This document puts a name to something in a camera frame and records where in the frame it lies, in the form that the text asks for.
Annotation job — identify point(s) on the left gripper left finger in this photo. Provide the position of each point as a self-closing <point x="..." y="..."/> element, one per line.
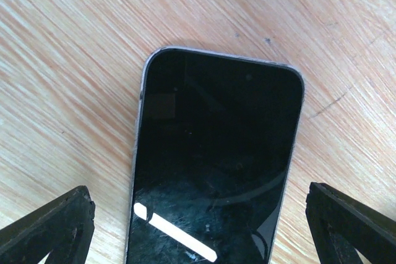
<point x="60" y="231"/>

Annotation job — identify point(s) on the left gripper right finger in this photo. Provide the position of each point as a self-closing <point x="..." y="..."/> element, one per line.
<point x="342" y="228"/>

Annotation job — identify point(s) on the small black phone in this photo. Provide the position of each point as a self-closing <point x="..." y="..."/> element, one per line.
<point x="214" y="139"/>

